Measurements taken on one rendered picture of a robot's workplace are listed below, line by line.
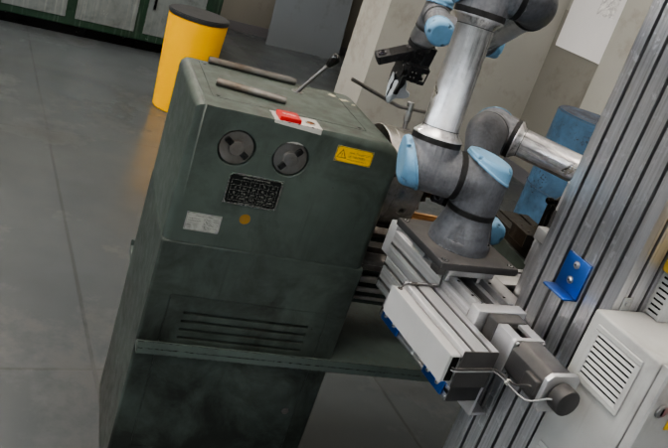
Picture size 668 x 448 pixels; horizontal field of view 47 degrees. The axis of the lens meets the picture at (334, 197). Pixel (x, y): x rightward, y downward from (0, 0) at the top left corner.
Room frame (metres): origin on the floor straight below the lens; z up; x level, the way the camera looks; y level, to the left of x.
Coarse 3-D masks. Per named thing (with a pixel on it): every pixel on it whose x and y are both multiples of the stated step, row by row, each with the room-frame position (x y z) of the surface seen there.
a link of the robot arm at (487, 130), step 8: (488, 112) 2.13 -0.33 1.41; (472, 120) 2.11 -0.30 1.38; (480, 120) 2.09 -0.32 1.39; (488, 120) 2.09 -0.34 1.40; (496, 120) 2.10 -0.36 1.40; (472, 128) 2.09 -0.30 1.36; (480, 128) 2.07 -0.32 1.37; (488, 128) 2.07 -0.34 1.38; (496, 128) 2.08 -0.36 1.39; (504, 128) 2.10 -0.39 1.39; (472, 136) 2.07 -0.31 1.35; (480, 136) 2.06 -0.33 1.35; (488, 136) 2.06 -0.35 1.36; (496, 136) 2.07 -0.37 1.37; (504, 136) 2.09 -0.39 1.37; (464, 144) 2.09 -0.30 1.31; (472, 144) 2.06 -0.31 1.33; (480, 144) 2.05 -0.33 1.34; (488, 144) 2.05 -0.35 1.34; (496, 144) 2.06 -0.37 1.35; (496, 152) 2.05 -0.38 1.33
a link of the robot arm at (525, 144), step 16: (480, 112) 2.17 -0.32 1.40; (496, 112) 2.16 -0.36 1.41; (512, 128) 2.15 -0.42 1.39; (512, 144) 2.14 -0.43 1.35; (528, 144) 2.14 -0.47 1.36; (544, 144) 2.14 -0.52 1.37; (560, 144) 2.17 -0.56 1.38; (528, 160) 2.15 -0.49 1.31; (544, 160) 2.13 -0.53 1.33; (560, 160) 2.12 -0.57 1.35; (576, 160) 2.12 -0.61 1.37; (560, 176) 2.13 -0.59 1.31
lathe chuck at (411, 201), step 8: (400, 128) 2.34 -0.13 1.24; (400, 136) 2.28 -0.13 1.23; (400, 184) 2.18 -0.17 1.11; (400, 192) 2.18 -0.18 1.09; (408, 192) 2.19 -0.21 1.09; (416, 192) 2.20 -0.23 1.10; (400, 200) 2.19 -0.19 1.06; (408, 200) 2.20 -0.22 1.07; (416, 200) 2.21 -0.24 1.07; (392, 208) 2.19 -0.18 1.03; (408, 208) 2.21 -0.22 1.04; (416, 208) 2.21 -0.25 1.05; (384, 216) 2.20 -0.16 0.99; (392, 216) 2.21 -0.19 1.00; (400, 216) 2.22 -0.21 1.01; (408, 216) 2.22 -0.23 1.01
